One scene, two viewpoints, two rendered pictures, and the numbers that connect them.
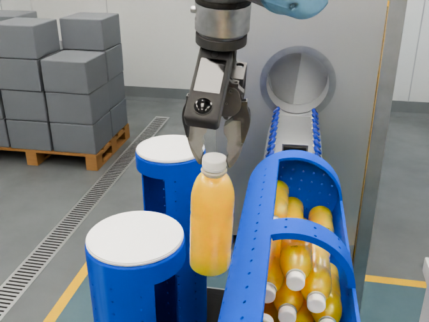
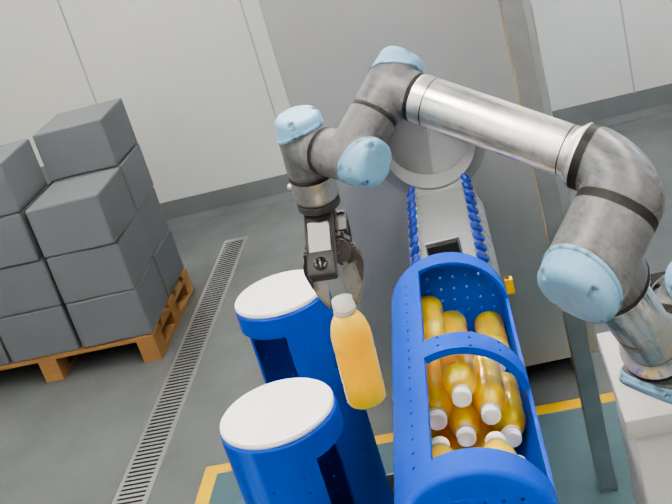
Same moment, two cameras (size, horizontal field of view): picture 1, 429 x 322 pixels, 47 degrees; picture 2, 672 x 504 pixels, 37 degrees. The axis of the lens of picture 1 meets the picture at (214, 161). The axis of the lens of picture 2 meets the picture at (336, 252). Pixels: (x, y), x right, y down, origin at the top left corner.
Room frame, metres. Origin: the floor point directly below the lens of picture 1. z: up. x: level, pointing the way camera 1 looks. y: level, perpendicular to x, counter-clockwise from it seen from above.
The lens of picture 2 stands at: (-0.85, -0.01, 2.23)
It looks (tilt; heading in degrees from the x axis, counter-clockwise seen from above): 23 degrees down; 0
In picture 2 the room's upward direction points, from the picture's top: 17 degrees counter-clockwise
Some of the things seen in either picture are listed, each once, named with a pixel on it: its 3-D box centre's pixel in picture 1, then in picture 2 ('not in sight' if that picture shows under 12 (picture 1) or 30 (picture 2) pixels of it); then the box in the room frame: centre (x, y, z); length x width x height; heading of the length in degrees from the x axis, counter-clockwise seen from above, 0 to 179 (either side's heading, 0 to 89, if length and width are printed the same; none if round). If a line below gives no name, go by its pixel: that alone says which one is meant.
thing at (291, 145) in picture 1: (293, 162); (447, 264); (1.78, -0.31, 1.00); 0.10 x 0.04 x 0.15; 81
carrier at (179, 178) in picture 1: (173, 241); (320, 417); (1.86, 0.18, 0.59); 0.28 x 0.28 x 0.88
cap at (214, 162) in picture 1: (214, 164); (343, 305); (0.71, 0.00, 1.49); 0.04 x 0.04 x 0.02
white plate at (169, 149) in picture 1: (170, 148); (280, 293); (1.86, 0.18, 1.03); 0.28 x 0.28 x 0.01
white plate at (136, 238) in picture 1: (135, 236); (276, 412); (1.21, 0.23, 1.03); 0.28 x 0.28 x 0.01
